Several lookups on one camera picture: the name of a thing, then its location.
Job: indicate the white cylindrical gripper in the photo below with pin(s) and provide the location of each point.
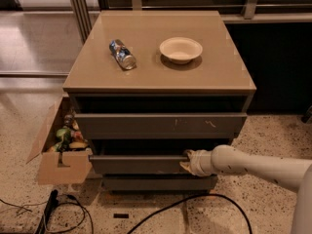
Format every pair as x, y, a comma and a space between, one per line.
199, 163

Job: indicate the grey drawer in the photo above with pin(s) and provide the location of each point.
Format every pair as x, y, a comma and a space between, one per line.
160, 125
146, 156
158, 182

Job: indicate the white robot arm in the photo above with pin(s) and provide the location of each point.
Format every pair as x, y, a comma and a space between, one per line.
289, 173

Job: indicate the grey top drawer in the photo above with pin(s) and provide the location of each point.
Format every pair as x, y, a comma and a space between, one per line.
160, 125

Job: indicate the grey bottom drawer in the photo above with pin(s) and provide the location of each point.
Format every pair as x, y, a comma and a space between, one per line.
158, 182

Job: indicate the grey three-drawer cabinet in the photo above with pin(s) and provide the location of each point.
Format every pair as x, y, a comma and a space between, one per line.
215, 82

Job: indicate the open cardboard box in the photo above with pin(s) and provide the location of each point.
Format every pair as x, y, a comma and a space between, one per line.
55, 168

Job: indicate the small black floor tag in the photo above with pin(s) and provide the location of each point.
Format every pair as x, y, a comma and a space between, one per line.
121, 216

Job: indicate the white paper bowl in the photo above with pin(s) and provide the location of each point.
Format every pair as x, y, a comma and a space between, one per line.
180, 50

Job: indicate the toy items in box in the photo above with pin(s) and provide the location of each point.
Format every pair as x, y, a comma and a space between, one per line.
68, 136

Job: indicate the blue silver soda can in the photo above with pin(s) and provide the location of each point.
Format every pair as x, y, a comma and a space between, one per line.
122, 54

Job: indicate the black power strip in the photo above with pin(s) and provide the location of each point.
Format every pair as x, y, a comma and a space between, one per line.
50, 206

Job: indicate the metal window frame railing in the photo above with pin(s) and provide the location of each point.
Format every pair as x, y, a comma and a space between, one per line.
232, 11

